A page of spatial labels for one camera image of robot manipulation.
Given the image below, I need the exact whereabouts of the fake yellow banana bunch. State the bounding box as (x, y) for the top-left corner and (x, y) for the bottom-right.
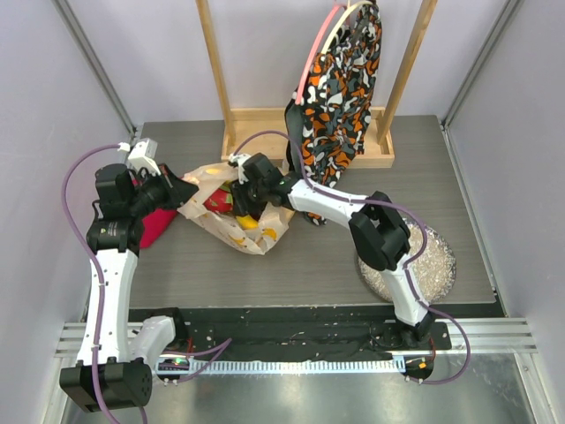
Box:
(236, 215), (259, 231)

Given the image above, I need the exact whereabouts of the fake red dragon fruit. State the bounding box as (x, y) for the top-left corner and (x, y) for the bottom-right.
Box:
(204, 184), (234, 214)

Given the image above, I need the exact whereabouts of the speckled silver plate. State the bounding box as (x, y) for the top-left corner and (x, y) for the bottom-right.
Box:
(356, 226), (456, 304)

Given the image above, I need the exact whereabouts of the wooden clothes rack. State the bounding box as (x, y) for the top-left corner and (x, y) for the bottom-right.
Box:
(196, 1), (437, 169)

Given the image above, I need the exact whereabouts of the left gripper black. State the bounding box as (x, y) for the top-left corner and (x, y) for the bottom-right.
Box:
(127, 163), (198, 218)

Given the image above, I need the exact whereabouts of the red cloth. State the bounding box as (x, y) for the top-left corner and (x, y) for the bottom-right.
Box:
(132, 176), (178, 251)

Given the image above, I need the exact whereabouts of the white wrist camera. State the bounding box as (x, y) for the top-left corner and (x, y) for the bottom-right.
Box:
(117, 138), (161, 176)
(228, 153), (251, 185)

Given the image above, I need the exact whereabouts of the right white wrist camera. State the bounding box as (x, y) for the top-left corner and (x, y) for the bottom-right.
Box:
(228, 153), (251, 185)

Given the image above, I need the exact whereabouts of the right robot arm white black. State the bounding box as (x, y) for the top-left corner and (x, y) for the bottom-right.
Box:
(229, 153), (434, 349)

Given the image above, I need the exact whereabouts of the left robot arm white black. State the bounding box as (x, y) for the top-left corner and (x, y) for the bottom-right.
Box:
(59, 163), (198, 413)

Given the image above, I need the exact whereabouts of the orange camouflage garment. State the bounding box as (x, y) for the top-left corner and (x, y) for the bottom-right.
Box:
(299, 4), (383, 226)

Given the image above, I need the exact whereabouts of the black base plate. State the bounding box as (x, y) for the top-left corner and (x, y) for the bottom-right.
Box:
(171, 306), (452, 362)

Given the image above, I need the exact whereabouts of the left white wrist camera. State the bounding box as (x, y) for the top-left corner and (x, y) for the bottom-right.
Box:
(117, 138), (161, 176)

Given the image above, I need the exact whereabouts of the banana print plastic bag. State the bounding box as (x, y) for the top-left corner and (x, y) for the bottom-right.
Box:
(178, 163), (294, 255)

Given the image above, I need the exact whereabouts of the pink clothes hanger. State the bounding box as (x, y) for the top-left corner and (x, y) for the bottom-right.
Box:
(294, 3), (349, 105)

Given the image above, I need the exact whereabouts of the white cable duct strip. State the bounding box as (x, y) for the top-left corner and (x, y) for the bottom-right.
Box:
(154, 358), (406, 376)

